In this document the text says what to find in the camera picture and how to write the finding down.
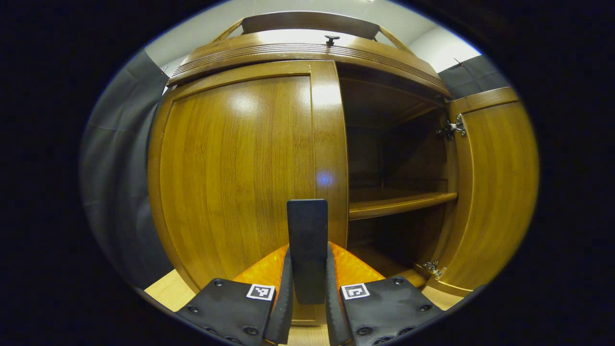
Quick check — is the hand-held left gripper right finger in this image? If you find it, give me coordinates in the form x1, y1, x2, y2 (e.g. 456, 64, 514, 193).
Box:
326, 242, 443, 346

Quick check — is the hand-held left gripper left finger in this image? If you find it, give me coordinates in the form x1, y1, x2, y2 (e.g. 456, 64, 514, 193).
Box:
174, 244, 295, 346

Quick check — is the black door handle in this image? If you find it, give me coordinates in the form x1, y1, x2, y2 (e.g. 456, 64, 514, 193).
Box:
287, 198, 329, 306

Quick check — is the wooden shoe cabinet door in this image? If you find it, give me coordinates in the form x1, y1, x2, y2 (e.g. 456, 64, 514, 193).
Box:
423, 86, 540, 298
147, 60, 350, 327

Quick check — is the wooden double-door shoe cabinet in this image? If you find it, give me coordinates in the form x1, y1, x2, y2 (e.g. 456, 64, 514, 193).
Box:
147, 11, 540, 327

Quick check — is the metal door hinge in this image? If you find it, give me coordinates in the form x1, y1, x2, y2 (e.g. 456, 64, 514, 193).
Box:
436, 114, 467, 141
423, 260, 447, 280

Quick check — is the wooden inner cabinet shelf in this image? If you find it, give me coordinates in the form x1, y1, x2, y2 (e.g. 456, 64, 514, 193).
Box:
348, 189, 458, 221

